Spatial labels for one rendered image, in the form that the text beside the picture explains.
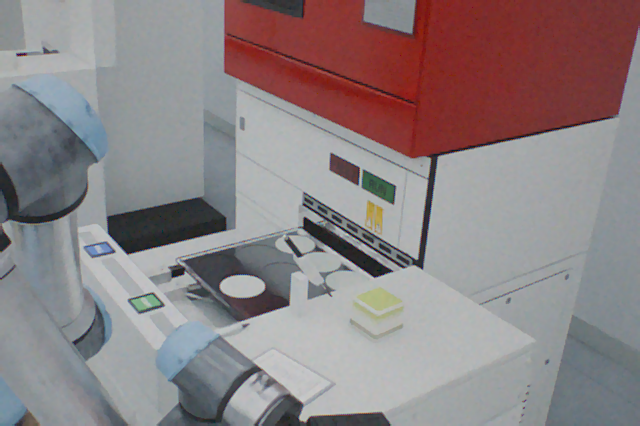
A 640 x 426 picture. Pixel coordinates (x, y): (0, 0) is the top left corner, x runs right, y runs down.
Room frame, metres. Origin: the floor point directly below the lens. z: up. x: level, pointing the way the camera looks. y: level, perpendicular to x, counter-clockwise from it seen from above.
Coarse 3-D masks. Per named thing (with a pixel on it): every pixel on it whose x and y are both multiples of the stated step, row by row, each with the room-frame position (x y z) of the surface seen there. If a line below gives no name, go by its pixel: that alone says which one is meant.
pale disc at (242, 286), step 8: (224, 280) 1.40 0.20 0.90; (232, 280) 1.40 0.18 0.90; (240, 280) 1.40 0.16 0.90; (248, 280) 1.41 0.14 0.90; (256, 280) 1.41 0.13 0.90; (224, 288) 1.36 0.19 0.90; (232, 288) 1.37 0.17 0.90; (240, 288) 1.37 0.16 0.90; (248, 288) 1.37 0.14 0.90; (256, 288) 1.37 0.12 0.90; (264, 288) 1.38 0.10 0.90; (240, 296) 1.33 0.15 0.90; (248, 296) 1.34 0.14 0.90
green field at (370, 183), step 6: (366, 174) 1.56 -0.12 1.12; (366, 180) 1.56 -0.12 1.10; (372, 180) 1.54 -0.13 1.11; (378, 180) 1.53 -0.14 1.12; (366, 186) 1.56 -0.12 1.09; (372, 186) 1.54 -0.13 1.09; (378, 186) 1.52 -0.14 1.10; (384, 186) 1.51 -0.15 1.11; (390, 186) 1.49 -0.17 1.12; (372, 192) 1.54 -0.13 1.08; (378, 192) 1.52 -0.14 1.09; (384, 192) 1.51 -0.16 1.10; (390, 192) 1.49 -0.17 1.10; (384, 198) 1.51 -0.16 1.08; (390, 198) 1.49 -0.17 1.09
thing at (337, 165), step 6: (336, 162) 1.65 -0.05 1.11; (342, 162) 1.64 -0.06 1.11; (330, 168) 1.67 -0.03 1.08; (336, 168) 1.65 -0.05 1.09; (342, 168) 1.63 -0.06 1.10; (348, 168) 1.62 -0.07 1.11; (354, 168) 1.60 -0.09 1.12; (342, 174) 1.63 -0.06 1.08; (348, 174) 1.61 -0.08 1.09; (354, 174) 1.60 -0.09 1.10; (354, 180) 1.59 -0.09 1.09
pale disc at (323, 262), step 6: (312, 252) 1.56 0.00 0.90; (318, 252) 1.56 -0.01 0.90; (312, 258) 1.53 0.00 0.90; (318, 258) 1.53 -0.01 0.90; (324, 258) 1.54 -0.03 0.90; (330, 258) 1.54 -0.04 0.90; (336, 258) 1.54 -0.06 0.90; (318, 264) 1.50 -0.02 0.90; (324, 264) 1.50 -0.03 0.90; (330, 264) 1.51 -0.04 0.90; (336, 264) 1.51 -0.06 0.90; (318, 270) 1.47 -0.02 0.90; (324, 270) 1.48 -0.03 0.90; (330, 270) 1.48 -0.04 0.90
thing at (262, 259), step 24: (264, 240) 1.61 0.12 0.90; (312, 240) 1.63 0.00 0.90; (192, 264) 1.47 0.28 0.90; (216, 264) 1.47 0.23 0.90; (240, 264) 1.48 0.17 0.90; (264, 264) 1.49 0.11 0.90; (288, 264) 1.50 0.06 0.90; (216, 288) 1.36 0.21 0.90; (288, 288) 1.38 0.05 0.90; (312, 288) 1.39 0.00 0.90; (240, 312) 1.27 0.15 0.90; (264, 312) 1.28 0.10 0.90
